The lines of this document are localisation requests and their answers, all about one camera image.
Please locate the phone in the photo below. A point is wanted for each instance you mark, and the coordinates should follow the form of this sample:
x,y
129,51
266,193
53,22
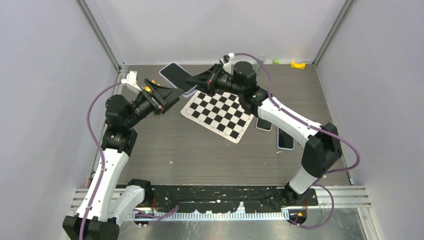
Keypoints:
x,y
177,76
263,125
284,140

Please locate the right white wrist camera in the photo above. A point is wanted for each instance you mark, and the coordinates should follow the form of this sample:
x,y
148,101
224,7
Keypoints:
x,y
226,62

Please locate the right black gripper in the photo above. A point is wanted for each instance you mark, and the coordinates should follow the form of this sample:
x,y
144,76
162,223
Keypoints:
x,y
202,82

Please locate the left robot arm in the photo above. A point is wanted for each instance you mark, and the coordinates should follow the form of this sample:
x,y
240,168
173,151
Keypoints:
x,y
98,217

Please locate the black white checkerboard mat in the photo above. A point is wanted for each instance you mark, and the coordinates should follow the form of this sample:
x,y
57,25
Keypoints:
x,y
222,114

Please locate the phone in blue case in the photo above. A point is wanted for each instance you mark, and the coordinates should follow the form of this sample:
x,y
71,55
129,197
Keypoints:
x,y
284,140

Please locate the grey metal bracket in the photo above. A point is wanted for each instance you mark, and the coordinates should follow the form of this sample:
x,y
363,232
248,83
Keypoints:
x,y
260,61

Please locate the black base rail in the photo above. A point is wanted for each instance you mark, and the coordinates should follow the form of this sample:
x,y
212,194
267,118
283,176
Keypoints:
x,y
220,199

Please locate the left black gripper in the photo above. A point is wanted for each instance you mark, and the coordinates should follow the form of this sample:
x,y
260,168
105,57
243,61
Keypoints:
x,y
163,98

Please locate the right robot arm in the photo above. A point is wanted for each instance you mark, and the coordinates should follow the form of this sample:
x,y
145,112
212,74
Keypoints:
x,y
321,147

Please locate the yellow arch block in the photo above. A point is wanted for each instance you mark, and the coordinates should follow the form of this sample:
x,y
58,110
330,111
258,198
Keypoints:
x,y
296,65

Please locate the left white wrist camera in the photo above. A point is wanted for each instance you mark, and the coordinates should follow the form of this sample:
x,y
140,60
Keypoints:
x,y
130,81

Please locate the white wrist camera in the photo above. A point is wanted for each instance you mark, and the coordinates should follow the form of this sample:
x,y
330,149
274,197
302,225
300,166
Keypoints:
x,y
226,62
130,81

